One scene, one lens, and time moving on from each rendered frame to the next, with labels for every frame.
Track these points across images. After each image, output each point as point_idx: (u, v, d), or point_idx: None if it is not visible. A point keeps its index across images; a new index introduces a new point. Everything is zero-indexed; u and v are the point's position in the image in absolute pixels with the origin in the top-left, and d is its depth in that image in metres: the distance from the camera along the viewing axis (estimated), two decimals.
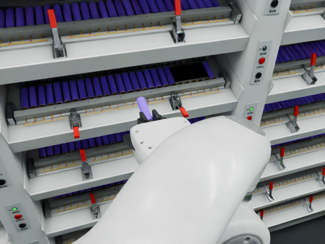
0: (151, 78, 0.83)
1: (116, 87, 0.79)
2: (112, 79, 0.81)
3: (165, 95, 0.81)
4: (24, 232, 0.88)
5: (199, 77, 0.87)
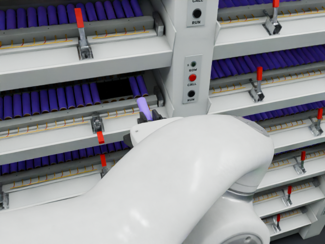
0: (72, 96, 0.73)
1: (29, 108, 0.70)
2: (26, 97, 0.71)
3: (86, 115, 0.71)
4: None
5: (131, 94, 0.77)
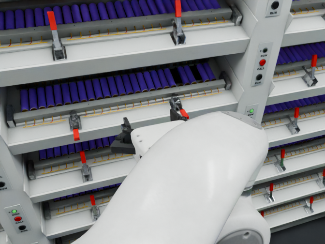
0: (151, 79, 0.83)
1: (116, 89, 0.79)
2: (112, 80, 0.81)
3: (166, 97, 0.81)
4: (24, 234, 0.88)
5: (200, 79, 0.87)
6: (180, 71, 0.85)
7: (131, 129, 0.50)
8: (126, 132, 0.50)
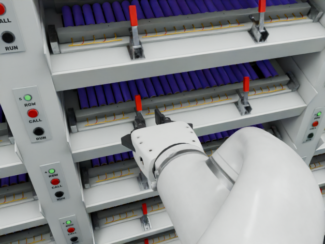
0: (212, 76, 0.78)
1: (177, 86, 0.74)
2: (172, 77, 0.76)
3: (228, 93, 0.76)
4: None
5: None
6: (240, 68, 0.80)
7: (144, 125, 0.52)
8: (138, 127, 0.51)
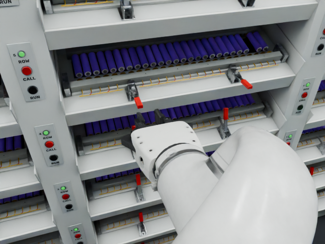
0: (203, 47, 0.80)
1: (169, 55, 0.76)
2: (164, 47, 0.78)
3: (222, 68, 0.77)
4: (69, 214, 0.84)
5: (254, 52, 0.83)
6: (231, 39, 0.82)
7: (144, 125, 0.52)
8: (138, 127, 0.51)
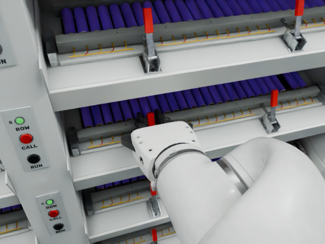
0: (233, 87, 0.68)
1: (194, 100, 0.65)
2: (188, 89, 0.66)
3: (252, 107, 0.66)
4: None
5: None
6: (264, 78, 0.71)
7: (144, 125, 0.52)
8: (138, 127, 0.51)
